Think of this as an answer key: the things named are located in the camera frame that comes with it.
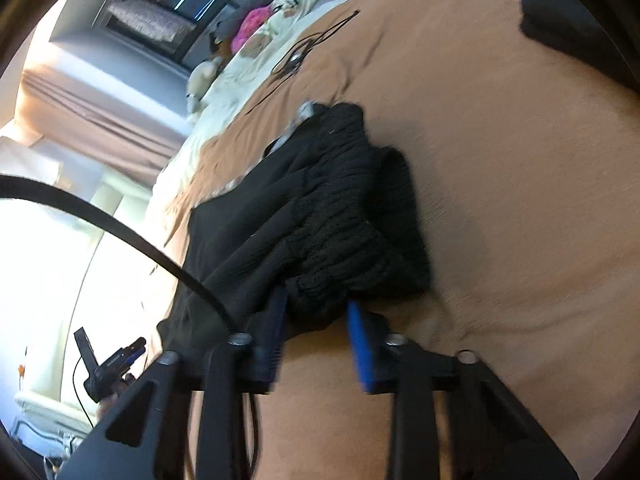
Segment brown blanket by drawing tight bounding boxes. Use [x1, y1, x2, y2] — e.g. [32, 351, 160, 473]
[145, 0, 640, 480]

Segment white plush toy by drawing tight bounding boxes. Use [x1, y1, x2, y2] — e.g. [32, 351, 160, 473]
[186, 56, 224, 112]

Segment cream quilt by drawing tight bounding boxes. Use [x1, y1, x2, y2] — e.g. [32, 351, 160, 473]
[147, 0, 361, 221]

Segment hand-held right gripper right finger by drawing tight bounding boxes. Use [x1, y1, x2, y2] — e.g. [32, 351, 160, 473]
[347, 302, 581, 480]

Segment dark cloth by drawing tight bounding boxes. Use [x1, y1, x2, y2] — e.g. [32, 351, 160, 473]
[519, 0, 640, 92]

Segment black pants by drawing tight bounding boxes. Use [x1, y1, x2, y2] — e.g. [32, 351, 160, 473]
[156, 101, 433, 361]

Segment thin black cable tangle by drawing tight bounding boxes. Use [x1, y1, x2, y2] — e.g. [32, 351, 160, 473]
[247, 10, 361, 113]

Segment pink plush toy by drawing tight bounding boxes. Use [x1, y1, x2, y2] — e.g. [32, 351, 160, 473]
[234, 7, 274, 54]

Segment thick black cable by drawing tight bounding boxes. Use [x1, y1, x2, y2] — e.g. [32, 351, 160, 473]
[0, 175, 238, 335]

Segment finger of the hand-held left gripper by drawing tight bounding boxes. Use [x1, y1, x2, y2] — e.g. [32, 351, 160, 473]
[117, 337, 147, 366]

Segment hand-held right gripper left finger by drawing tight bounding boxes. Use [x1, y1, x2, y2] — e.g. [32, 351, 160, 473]
[60, 287, 291, 480]

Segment beige curtain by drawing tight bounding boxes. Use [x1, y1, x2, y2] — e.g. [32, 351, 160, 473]
[17, 66, 193, 173]

